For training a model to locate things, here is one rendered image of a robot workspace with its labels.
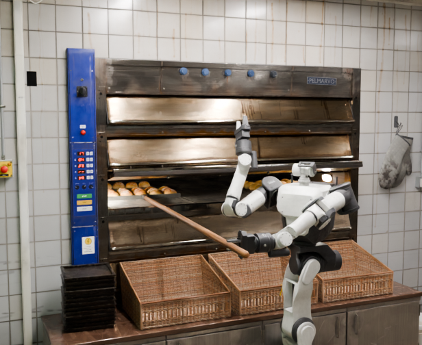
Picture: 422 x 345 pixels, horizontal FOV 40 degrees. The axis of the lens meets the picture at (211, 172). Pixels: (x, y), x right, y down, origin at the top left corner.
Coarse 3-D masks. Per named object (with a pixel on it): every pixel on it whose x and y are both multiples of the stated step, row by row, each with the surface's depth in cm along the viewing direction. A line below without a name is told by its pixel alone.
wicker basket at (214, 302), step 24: (120, 264) 358; (144, 264) 365; (168, 264) 371; (192, 264) 377; (144, 288) 363; (168, 288) 369; (192, 288) 374; (216, 288) 358; (144, 312) 320; (168, 312) 347; (192, 312) 347; (216, 312) 337
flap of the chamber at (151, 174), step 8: (224, 168) 370; (232, 168) 372; (264, 168) 381; (272, 168) 383; (280, 168) 386; (288, 168) 388; (320, 168) 399; (328, 168) 404; (336, 168) 410; (344, 168) 415; (352, 168) 421; (112, 176) 345; (120, 176) 343; (128, 176) 345; (136, 176) 348; (144, 176) 352; (152, 176) 356; (160, 176) 360; (176, 176) 369; (184, 176) 373; (192, 176) 377; (200, 176) 382
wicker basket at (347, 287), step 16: (352, 240) 425; (352, 256) 424; (336, 272) 417; (368, 272) 410; (384, 272) 382; (320, 288) 368; (336, 288) 395; (352, 288) 374; (368, 288) 395; (384, 288) 383
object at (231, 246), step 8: (152, 200) 380; (160, 208) 358; (168, 208) 346; (176, 216) 327; (192, 224) 301; (208, 232) 279; (216, 240) 267; (224, 240) 260; (232, 248) 249; (240, 248) 244; (248, 256) 239
